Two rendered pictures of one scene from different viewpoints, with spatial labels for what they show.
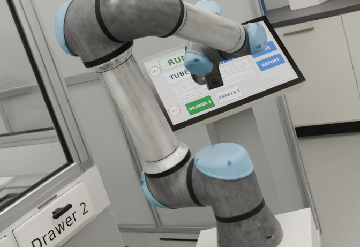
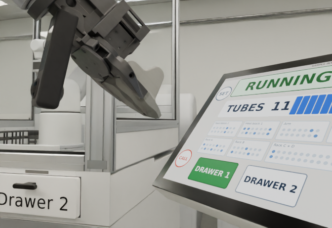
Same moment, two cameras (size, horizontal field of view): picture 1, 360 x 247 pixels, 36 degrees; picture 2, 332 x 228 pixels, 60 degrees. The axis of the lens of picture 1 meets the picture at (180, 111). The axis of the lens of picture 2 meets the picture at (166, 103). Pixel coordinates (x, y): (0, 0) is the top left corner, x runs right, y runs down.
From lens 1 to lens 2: 171 cm
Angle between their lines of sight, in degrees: 70
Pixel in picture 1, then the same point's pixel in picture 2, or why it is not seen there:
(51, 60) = not seen: hidden behind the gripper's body
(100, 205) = (94, 218)
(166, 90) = (207, 124)
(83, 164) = (92, 162)
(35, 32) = not seen: hidden behind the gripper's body
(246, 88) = (316, 194)
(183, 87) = (225, 129)
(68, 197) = (52, 181)
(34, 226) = (7, 182)
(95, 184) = (99, 192)
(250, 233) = not seen: outside the picture
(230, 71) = (321, 136)
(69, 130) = (92, 120)
